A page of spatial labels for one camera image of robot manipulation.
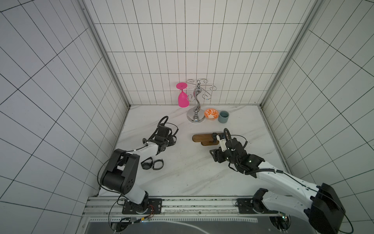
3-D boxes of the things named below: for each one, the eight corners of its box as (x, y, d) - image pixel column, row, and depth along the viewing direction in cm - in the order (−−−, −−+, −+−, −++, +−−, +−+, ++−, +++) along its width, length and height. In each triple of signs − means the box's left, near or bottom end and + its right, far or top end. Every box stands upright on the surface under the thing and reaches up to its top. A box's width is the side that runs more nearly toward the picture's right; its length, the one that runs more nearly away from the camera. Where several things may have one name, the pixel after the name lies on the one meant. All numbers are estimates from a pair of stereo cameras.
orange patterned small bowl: (204, 121, 112) (205, 116, 108) (204, 113, 118) (204, 108, 113) (217, 121, 112) (219, 116, 108) (216, 113, 118) (217, 108, 113)
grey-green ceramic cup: (218, 123, 110) (220, 118, 106) (217, 115, 115) (218, 110, 111) (228, 123, 110) (230, 118, 106) (226, 115, 115) (228, 110, 111)
